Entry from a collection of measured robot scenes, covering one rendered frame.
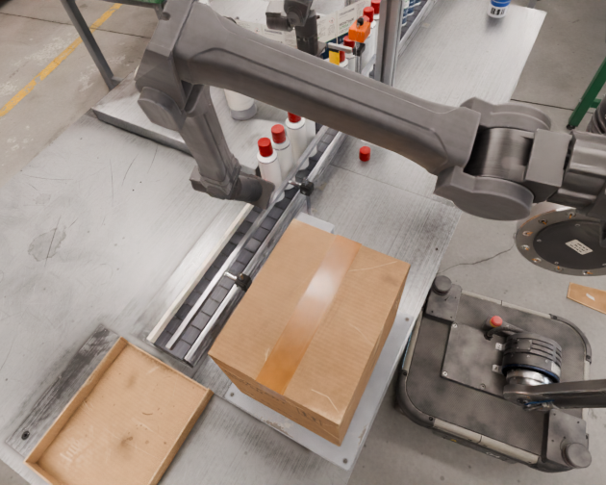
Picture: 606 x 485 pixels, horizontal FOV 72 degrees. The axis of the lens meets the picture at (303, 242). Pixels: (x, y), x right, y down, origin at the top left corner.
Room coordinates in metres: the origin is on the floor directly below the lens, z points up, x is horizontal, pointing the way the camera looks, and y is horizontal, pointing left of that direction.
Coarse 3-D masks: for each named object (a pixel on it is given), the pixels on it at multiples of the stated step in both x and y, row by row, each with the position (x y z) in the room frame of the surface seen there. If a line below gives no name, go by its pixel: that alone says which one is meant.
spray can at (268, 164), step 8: (264, 144) 0.73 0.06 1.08; (264, 152) 0.72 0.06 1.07; (272, 152) 0.73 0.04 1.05; (264, 160) 0.72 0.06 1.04; (272, 160) 0.72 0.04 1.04; (264, 168) 0.72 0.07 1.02; (272, 168) 0.71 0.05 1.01; (264, 176) 0.72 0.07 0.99; (272, 176) 0.71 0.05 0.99; (280, 176) 0.73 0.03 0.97; (280, 184) 0.72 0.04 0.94; (272, 192) 0.71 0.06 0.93; (280, 200) 0.72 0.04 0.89
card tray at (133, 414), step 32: (128, 352) 0.37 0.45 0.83; (96, 384) 0.30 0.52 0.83; (128, 384) 0.29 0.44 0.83; (160, 384) 0.28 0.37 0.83; (192, 384) 0.27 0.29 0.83; (64, 416) 0.23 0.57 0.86; (96, 416) 0.23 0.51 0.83; (128, 416) 0.22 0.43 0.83; (160, 416) 0.21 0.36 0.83; (192, 416) 0.19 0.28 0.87; (64, 448) 0.17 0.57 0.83; (96, 448) 0.16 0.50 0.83; (128, 448) 0.15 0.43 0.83; (160, 448) 0.15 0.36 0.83; (64, 480) 0.11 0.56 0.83; (96, 480) 0.10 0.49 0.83; (128, 480) 0.09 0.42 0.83
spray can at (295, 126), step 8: (288, 112) 0.83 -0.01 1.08; (288, 120) 0.84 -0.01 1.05; (296, 120) 0.83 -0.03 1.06; (304, 120) 0.84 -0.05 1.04; (288, 128) 0.83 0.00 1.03; (296, 128) 0.82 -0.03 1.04; (304, 128) 0.83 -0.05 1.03; (288, 136) 0.83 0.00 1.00; (296, 136) 0.82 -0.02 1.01; (304, 136) 0.82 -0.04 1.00; (296, 144) 0.82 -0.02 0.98; (304, 144) 0.82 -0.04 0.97; (296, 152) 0.82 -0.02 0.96; (296, 160) 0.82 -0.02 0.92; (304, 168) 0.82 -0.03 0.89
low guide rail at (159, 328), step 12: (240, 216) 0.66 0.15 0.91; (228, 228) 0.63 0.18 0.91; (228, 240) 0.60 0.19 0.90; (216, 252) 0.56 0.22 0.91; (204, 264) 0.53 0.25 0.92; (192, 276) 0.50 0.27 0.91; (192, 288) 0.48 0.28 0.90; (180, 300) 0.44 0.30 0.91; (168, 312) 0.42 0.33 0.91; (156, 336) 0.37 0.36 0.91
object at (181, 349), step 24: (408, 24) 1.45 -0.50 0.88; (312, 168) 0.82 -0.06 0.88; (288, 192) 0.74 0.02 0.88; (240, 240) 0.61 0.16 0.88; (264, 240) 0.60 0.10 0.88; (216, 264) 0.55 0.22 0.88; (240, 264) 0.54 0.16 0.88; (216, 288) 0.48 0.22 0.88; (168, 336) 0.37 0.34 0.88; (192, 336) 0.36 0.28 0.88
